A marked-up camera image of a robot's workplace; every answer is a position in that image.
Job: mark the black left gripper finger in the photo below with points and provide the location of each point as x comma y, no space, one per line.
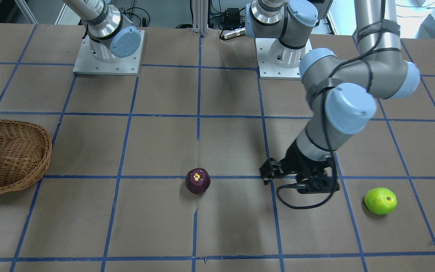
272,169

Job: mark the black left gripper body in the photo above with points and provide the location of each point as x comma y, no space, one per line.
295,158

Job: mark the green apple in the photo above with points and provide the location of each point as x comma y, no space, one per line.
380,201

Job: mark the dark purple apple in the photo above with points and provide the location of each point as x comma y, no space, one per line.
197,181

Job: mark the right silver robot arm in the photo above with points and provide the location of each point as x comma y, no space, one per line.
107,25

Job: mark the woven wicker basket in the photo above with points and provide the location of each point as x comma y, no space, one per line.
25,152

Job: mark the metal connector plug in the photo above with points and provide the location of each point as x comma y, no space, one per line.
232,34

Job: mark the black power adapter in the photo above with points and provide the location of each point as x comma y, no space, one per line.
232,16

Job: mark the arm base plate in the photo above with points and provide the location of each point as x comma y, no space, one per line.
95,59
278,62

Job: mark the aluminium frame post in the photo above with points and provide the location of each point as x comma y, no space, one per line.
200,12

